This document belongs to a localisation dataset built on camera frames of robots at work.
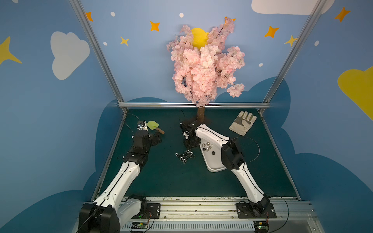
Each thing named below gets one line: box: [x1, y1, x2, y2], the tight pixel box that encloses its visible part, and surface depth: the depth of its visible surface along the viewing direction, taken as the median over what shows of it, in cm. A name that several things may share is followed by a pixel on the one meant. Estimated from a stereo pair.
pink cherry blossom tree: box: [166, 17, 246, 122], surface depth 72 cm
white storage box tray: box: [195, 128, 231, 173], surface depth 70 cm
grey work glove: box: [228, 110, 258, 136], surface depth 117 cm
